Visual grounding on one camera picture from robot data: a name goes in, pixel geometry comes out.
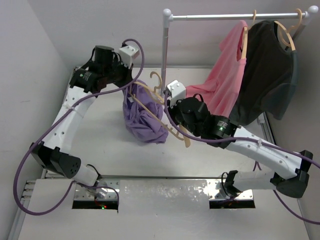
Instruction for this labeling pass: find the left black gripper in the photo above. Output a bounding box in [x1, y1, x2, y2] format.
[102, 57, 133, 90]

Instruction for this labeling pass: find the purple t shirt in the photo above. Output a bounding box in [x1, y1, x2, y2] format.
[122, 80, 169, 144]

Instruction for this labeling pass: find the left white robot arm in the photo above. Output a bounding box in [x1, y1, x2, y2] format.
[31, 44, 140, 187]

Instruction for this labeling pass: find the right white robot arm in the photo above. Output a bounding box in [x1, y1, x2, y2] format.
[164, 97, 313, 199]

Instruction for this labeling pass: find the pink t shirt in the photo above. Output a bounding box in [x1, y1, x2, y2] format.
[186, 20, 248, 117]

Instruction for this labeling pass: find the dark grey t shirt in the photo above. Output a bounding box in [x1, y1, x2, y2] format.
[229, 20, 299, 126]

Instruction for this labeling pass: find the beige hanger holding pink shirt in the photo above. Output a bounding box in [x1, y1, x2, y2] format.
[241, 9, 257, 59]

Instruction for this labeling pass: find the beige hanger holding dark shirt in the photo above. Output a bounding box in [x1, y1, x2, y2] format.
[274, 8, 303, 51]

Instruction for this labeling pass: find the white clothes rack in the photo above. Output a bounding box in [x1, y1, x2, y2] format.
[161, 5, 319, 84]

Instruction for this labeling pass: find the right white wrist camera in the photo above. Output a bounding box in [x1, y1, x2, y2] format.
[166, 80, 187, 102]

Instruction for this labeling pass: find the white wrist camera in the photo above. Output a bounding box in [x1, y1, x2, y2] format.
[118, 45, 140, 69]
[166, 80, 187, 102]

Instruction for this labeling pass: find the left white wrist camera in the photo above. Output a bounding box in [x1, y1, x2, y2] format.
[118, 45, 140, 69]

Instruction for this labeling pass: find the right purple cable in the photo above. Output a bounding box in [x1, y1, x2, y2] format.
[163, 91, 320, 225]

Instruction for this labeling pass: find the purple cable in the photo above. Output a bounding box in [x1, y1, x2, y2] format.
[163, 91, 320, 225]
[12, 38, 146, 216]

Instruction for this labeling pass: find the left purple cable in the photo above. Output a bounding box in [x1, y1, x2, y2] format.
[12, 38, 146, 216]

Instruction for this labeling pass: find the metal base rail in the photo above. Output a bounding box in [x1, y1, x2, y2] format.
[72, 176, 256, 210]

